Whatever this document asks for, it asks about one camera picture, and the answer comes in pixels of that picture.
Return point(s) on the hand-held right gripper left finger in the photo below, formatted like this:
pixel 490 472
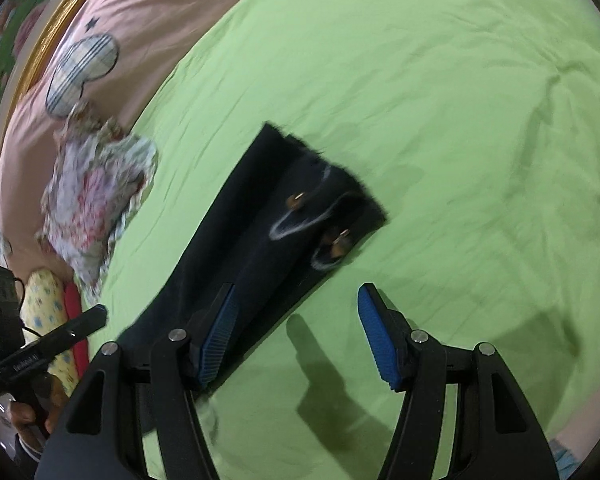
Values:
pixel 219 332

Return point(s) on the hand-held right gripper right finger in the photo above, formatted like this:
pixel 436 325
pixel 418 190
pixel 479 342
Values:
pixel 377 335

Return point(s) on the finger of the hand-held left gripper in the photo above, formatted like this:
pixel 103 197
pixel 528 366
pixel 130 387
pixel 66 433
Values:
pixel 80 325

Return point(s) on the black pants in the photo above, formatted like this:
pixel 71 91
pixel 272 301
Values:
pixel 240 220

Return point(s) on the person's left hand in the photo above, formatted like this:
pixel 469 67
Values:
pixel 25 412

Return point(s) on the red cloth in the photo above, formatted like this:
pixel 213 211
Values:
pixel 73 305

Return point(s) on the yellow printed pillow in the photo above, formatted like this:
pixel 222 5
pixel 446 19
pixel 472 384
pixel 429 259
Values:
pixel 42 300

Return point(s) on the floral cloth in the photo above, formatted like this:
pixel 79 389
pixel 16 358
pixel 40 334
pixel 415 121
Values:
pixel 90 195

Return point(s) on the light blue cloth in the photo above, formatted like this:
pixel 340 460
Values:
pixel 566 459

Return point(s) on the green blanket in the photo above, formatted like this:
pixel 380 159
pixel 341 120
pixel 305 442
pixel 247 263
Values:
pixel 430 110

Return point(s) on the colourful patterned floor mat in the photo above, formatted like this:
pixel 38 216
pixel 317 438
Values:
pixel 5 45

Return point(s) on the pink printed bedsheet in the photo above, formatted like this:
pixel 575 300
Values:
pixel 145 20

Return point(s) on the golden bed frame rail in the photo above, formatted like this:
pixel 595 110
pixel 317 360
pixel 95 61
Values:
pixel 55 25

